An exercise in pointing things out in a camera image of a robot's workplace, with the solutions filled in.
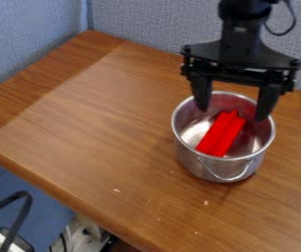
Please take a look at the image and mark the metal pot with handle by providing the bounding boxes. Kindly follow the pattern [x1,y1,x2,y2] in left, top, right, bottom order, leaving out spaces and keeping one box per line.
[170,91,275,183]

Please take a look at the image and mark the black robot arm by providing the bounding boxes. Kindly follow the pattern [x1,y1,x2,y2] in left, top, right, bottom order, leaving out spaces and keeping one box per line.
[181,0,301,121]

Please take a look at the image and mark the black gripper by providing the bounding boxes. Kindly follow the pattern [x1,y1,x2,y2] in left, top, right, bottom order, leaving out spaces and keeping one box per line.
[181,18,301,121]

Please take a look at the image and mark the red plastic block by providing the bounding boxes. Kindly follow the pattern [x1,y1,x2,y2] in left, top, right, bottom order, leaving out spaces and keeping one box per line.
[194,110,245,158]

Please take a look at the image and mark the white items under table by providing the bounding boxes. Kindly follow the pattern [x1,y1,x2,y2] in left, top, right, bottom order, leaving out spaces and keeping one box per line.
[46,215,111,252]

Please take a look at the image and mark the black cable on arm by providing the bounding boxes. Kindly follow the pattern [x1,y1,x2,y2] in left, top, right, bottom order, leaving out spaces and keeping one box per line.
[263,0,299,37]

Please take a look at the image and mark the black strap loop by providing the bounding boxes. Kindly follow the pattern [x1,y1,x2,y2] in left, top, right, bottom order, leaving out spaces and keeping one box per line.
[0,190,34,252]

